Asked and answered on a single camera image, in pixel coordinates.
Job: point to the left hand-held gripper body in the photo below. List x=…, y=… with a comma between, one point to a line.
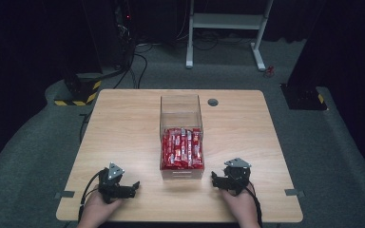
x=111, y=186

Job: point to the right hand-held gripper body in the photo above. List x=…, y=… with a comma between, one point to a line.
x=237, y=177

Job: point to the person's left hand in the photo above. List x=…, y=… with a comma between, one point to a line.
x=95, y=210

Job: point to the person's right hand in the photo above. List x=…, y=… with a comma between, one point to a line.
x=242, y=207

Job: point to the pile of red snack packets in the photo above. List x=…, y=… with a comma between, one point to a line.
x=182, y=148

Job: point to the grey tape strip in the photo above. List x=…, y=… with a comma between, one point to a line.
x=294, y=192
x=64, y=194

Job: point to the clear acrylic box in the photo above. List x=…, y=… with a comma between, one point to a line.
x=181, y=114

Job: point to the black yellow striped stand base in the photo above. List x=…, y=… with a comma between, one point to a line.
x=79, y=91

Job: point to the small red floor object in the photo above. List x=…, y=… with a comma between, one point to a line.
x=268, y=71

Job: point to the dark equipment rack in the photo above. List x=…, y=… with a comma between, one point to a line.
x=125, y=31

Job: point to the white metal stand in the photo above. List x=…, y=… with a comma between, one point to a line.
x=226, y=21

